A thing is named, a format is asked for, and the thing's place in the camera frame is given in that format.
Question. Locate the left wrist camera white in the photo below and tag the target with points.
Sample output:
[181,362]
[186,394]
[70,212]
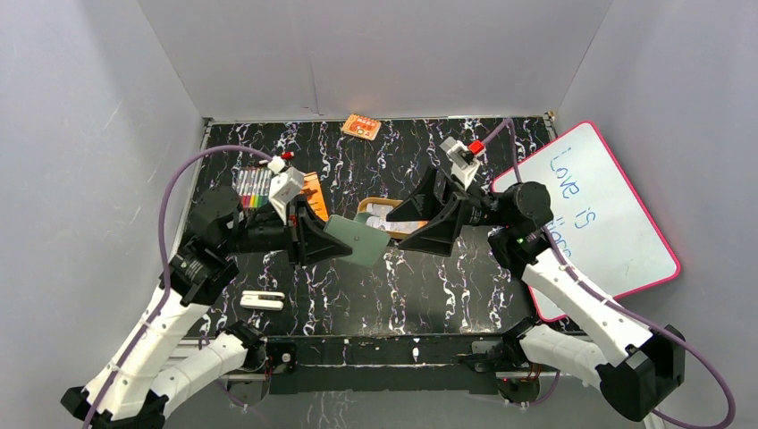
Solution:
[286,183]

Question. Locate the silver vip card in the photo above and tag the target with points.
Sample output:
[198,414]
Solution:
[405,227]
[376,215]

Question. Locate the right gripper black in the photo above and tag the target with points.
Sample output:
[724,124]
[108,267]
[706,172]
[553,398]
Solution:
[437,238]

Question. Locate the green card holder wallet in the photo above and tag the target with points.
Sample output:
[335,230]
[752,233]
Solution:
[367,243]

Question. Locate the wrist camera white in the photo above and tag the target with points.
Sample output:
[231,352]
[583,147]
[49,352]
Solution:
[286,183]
[465,159]

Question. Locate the small orange card box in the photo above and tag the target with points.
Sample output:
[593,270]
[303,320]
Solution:
[362,127]

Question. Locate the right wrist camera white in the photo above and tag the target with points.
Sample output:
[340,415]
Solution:
[465,159]

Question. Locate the orange paperback book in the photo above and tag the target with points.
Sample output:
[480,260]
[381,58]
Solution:
[312,191]

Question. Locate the red capped marker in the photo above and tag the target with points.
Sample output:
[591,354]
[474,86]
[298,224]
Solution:
[284,156]

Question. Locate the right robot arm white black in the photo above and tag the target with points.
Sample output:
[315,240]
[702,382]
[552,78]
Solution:
[634,366]

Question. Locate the white stapler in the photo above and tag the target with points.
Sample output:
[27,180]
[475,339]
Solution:
[262,300]

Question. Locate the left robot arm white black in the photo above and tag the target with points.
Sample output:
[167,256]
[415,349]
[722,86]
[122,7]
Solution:
[137,388]

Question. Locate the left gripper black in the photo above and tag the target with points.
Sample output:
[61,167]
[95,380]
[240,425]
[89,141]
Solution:
[295,235]

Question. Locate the tan oval tray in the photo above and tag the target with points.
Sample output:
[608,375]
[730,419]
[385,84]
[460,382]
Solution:
[361,215]

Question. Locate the pack of coloured markers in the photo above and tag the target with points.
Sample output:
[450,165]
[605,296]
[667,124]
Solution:
[253,186]

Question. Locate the pink framed whiteboard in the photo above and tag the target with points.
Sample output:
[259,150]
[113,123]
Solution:
[600,223]

